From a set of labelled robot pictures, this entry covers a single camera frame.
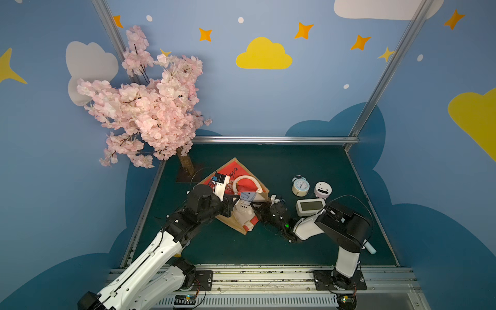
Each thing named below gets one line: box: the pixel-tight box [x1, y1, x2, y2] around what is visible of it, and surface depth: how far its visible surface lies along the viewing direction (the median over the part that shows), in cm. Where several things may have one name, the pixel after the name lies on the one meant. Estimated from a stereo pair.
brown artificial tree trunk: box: [176, 146, 195, 177], surface depth 103 cm
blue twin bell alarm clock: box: [291, 175, 310, 197], surface depth 101 cm
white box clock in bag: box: [231, 198, 256, 232], surface depth 90 cm
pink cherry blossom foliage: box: [76, 25, 213, 169], surface depth 68 cm
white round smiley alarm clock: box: [313, 181, 333, 200], surface depth 101 cm
